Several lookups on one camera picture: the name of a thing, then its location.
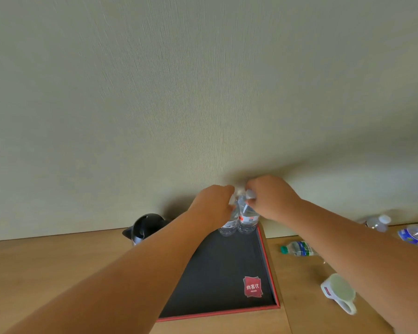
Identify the blue-label plastic water bottle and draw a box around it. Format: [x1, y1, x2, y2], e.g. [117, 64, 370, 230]
[397, 223, 418, 245]

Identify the clear white-cap plastic bottle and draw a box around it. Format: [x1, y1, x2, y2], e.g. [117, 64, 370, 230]
[365, 214, 392, 233]

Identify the person's left forearm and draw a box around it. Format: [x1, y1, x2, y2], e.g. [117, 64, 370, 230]
[5, 209, 215, 334]

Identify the white ceramic mug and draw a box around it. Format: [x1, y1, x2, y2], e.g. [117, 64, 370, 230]
[320, 273, 358, 316]

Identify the green-cap plastic water bottle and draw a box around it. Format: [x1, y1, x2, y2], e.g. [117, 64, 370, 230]
[280, 241, 318, 257]

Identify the person's right hand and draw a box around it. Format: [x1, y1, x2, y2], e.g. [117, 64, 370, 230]
[245, 175, 303, 224]

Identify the clear red-label water bottle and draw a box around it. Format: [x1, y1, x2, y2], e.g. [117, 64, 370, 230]
[218, 193, 240, 237]
[236, 189, 260, 235]

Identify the person's right forearm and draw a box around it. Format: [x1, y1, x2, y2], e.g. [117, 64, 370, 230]
[282, 199, 418, 334]

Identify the black electric kettle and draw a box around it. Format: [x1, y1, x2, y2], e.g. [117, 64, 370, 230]
[122, 213, 170, 246]

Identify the person's left hand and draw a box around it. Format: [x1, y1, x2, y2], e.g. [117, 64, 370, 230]
[188, 185, 236, 234]

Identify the black tray with red rim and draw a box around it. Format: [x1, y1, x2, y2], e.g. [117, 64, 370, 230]
[156, 222, 281, 323]

